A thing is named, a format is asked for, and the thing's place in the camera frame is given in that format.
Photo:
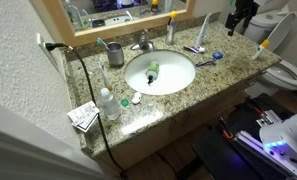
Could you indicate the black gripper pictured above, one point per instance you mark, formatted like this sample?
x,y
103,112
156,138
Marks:
x,y
246,8

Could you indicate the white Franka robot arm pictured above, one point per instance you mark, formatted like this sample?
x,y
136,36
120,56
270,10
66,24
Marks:
x,y
288,133

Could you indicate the chrome faucet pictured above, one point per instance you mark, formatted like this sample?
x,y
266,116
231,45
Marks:
x,y
145,46

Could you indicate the tall white standing tube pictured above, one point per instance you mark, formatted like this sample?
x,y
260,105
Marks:
x,y
203,30

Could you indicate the blue floss container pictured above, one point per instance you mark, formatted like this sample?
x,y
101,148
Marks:
x,y
217,55

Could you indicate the white bottle with yellow cap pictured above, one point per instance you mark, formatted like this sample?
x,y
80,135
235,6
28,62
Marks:
x,y
259,50

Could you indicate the white toilet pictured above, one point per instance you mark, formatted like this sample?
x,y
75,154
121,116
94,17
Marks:
x,y
284,78

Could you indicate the white oval sink basin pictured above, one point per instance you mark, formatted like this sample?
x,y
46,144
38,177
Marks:
x,y
168,75

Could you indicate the black orange clamp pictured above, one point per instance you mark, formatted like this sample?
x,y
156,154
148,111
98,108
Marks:
x,y
257,108
226,130

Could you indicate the green bottle with black pump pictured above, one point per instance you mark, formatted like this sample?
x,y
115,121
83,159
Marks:
x,y
152,70

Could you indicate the small clear cap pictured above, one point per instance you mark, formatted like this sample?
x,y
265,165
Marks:
x,y
150,104

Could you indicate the wooden vanity cabinet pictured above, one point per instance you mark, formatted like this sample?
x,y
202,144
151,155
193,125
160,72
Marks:
x,y
174,130

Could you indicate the grey metal cup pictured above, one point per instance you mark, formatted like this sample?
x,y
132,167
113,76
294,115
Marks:
x,y
115,55

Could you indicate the white contact lens case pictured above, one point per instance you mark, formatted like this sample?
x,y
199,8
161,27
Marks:
x,y
136,98

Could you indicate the blue white toothbrush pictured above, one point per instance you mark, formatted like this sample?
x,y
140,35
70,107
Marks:
x,y
102,42

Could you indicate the small green cap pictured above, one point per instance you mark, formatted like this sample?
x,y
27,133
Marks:
x,y
124,102

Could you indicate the black robot cart platform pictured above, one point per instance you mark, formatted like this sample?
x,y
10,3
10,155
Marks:
x,y
221,156

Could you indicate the white tube with orange cap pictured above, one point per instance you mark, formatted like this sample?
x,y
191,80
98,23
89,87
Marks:
x,y
105,78

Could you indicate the clear plastic bottle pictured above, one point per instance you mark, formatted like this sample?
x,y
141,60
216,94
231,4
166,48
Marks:
x,y
110,106

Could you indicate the white paper card dark edge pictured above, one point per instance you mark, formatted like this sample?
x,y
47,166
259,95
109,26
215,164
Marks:
x,y
89,125

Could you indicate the white door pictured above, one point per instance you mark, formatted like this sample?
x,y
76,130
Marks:
x,y
28,150

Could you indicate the aluminium mounting rail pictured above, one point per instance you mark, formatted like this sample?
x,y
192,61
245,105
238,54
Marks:
x,y
251,141

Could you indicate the wood framed wall mirror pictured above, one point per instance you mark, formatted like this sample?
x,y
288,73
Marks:
x,y
88,35

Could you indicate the white wall outlet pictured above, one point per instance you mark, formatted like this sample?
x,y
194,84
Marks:
x,y
49,55

